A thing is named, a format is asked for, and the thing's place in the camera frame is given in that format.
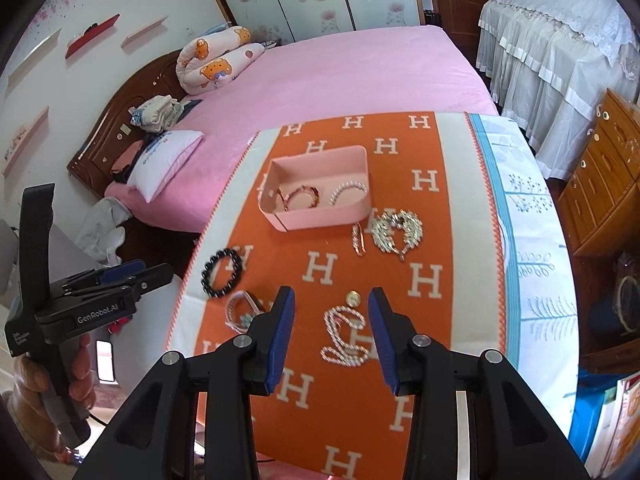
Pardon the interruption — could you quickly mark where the black bead bracelet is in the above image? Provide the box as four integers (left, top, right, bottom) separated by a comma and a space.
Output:
200, 247, 243, 300

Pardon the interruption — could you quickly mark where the rhinestone leaf hair comb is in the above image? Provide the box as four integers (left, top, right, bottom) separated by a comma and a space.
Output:
370, 209, 423, 262

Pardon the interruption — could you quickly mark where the pink jewelry tray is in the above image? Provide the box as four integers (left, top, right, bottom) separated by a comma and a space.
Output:
258, 145, 372, 232

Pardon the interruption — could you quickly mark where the person's left hand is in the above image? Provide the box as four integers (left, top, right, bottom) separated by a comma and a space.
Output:
3, 334, 96, 465

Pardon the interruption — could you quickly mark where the white blue patterned sheet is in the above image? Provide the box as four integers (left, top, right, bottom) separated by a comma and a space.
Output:
469, 114, 579, 434

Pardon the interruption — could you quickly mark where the wooden headboard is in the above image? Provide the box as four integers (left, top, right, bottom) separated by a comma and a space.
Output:
66, 50, 186, 197

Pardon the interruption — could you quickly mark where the white pillow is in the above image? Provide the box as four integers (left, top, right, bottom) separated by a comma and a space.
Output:
127, 130, 204, 203

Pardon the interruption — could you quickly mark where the small gold round brooch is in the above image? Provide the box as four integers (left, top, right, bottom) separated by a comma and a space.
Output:
345, 290, 361, 308

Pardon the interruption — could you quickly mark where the orange H-pattern blanket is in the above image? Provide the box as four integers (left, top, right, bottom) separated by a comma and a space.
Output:
167, 112, 506, 479

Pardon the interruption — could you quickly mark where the folded clothes pile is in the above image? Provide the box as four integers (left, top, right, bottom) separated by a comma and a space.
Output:
129, 96, 201, 133

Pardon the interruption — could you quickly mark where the wooden dresser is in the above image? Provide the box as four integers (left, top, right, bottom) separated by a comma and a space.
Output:
556, 89, 639, 374

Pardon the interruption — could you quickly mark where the small gold hair clip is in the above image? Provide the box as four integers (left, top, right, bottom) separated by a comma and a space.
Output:
352, 222, 367, 257

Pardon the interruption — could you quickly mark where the bear print rolled quilt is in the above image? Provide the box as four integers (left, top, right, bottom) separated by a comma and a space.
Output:
176, 26, 266, 96

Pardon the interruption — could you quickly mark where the pink bed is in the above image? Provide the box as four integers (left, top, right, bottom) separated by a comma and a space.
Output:
105, 26, 497, 233

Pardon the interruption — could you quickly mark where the white lace covered furniture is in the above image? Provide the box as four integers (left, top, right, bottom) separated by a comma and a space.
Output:
476, 0, 639, 180

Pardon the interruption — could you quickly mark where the red wall shelf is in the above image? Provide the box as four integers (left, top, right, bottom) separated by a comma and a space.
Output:
65, 13, 120, 60

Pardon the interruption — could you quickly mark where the white pearl bracelet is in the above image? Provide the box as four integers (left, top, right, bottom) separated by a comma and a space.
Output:
328, 181, 369, 207

